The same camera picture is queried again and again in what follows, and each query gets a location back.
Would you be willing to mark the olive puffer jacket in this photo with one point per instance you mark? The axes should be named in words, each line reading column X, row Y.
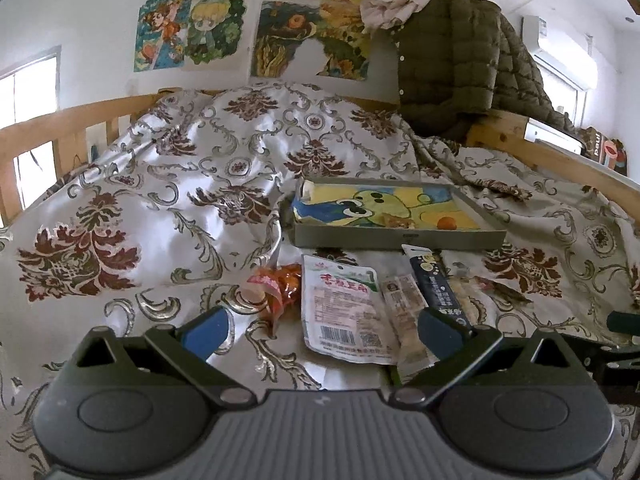
column 450, row 60

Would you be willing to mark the pink floral cloth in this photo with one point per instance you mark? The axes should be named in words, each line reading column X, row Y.
column 390, row 5

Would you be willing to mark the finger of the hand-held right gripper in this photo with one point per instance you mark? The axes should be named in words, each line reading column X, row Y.
column 622, row 322
column 617, row 362

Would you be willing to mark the window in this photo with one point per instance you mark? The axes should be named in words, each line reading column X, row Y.
column 30, row 90

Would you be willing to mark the floral printed blanket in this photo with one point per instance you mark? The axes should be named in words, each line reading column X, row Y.
column 150, row 210

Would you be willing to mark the clear biscuit packet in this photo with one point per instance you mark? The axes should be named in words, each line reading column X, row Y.
column 462, row 295

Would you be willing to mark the wooden bed frame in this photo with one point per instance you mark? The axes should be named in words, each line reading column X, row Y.
column 50, row 125

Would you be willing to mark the orange snack packet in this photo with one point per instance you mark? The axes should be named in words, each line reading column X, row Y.
column 280, row 285

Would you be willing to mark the white box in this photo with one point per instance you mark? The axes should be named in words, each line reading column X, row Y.
column 550, row 135

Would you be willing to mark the white air conditioner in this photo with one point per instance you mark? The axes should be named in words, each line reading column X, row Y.
column 560, row 45

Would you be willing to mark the white snack packet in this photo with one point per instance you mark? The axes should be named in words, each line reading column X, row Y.
column 340, row 310

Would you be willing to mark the beige clear snack packet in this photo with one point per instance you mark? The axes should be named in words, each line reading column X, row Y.
column 400, row 305

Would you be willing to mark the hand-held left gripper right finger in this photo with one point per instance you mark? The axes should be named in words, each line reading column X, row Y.
column 440, row 335

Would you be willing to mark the cartoon characters wall poster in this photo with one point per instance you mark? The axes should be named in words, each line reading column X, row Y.
column 190, row 30

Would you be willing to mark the small brown snack packet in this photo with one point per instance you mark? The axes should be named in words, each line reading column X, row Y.
column 500, row 287

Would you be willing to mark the dark blue stick packet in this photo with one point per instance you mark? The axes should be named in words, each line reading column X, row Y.
column 440, row 285

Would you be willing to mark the grey tray with cartoon print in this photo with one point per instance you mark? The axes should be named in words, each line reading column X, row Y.
column 400, row 237

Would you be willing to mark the yellow green wall poster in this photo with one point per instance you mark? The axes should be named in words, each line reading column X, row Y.
column 310, row 40

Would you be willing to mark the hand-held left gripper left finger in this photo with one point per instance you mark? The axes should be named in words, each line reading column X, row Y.
column 207, row 332

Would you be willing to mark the colourful printed box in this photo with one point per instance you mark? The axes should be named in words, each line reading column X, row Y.
column 600, row 147

